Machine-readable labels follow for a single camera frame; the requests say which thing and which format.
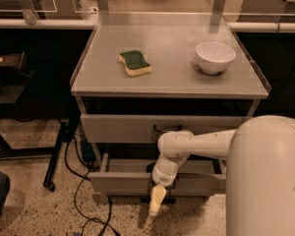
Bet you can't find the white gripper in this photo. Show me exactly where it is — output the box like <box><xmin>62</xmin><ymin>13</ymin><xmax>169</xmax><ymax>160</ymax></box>
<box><xmin>148</xmin><ymin>154</ymin><xmax>188</xmax><ymax>216</ymax></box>

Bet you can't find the green yellow sponge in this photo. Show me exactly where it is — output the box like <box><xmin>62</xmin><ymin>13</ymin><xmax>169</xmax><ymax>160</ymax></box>
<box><xmin>119</xmin><ymin>50</ymin><xmax>151</xmax><ymax>77</ymax></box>

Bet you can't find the grey drawer cabinet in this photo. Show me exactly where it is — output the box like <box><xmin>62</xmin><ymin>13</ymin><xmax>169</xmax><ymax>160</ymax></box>
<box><xmin>69</xmin><ymin>11</ymin><xmax>272</xmax><ymax>205</ymax></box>

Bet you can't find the white bowl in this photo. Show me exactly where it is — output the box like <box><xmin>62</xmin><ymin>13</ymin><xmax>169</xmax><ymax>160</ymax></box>
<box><xmin>196</xmin><ymin>41</ymin><xmax>236</xmax><ymax>74</ymax></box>

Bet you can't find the white horizontal rail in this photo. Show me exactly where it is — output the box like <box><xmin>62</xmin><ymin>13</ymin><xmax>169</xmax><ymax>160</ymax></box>
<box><xmin>0</xmin><ymin>19</ymin><xmax>295</xmax><ymax>33</ymax></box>

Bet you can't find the black table leg stand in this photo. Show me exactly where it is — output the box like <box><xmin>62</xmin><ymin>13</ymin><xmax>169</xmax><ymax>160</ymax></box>
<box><xmin>0</xmin><ymin>122</ymin><xmax>66</xmax><ymax>192</ymax></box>

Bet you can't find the black cable left floor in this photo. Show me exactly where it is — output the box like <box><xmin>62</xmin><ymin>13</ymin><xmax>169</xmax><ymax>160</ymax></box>
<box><xmin>63</xmin><ymin>128</ymin><xmax>122</xmax><ymax>236</ymax></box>

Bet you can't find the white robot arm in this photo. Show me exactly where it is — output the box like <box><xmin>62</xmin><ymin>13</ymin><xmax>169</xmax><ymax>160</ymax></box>
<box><xmin>149</xmin><ymin>115</ymin><xmax>295</xmax><ymax>236</ymax></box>

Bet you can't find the dark side shelf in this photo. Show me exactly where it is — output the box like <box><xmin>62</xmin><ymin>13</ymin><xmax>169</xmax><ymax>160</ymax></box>
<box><xmin>0</xmin><ymin>51</ymin><xmax>33</xmax><ymax>104</ymax></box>

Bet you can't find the grey top drawer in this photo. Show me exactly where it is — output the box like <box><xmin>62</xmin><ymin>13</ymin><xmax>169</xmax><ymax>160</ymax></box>
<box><xmin>81</xmin><ymin>114</ymin><xmax>249</xmax><ymax>144</ymax></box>

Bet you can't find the grey drawer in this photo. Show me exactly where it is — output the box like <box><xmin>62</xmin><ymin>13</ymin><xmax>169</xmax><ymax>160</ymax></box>
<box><xmin>81</xmin><ymin>114</ymin><xmax>249</xmax><ymax>144</ymax></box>
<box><xmin>88</xmin><ymin>153</ymin><xmax>226</xmax><ymax>197</ymax></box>

